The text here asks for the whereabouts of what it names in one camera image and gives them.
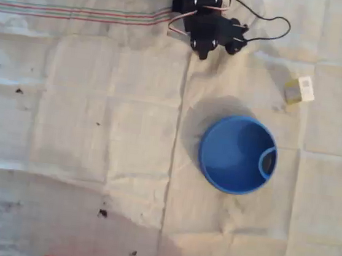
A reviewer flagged black camera cable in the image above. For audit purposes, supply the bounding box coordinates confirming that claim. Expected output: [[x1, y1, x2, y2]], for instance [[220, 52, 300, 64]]
[[214, 0, 294, 50]]

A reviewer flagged white cloth with stripes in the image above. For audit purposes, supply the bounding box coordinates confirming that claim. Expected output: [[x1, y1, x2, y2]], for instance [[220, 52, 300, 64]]
[[0, 0, 342, 256]]

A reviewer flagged blue plastic bowl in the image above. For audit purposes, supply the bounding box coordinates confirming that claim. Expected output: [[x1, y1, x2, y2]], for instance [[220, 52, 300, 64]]
[[193, 111, 283, 200]]

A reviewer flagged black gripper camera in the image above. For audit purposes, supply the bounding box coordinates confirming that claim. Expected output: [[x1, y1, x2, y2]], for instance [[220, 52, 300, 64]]
[[224, 17, 251, 58]]

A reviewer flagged small yellow white block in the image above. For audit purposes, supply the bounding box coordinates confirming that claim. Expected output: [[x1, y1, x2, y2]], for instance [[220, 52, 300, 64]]
[[281, 72, 318, 107]]

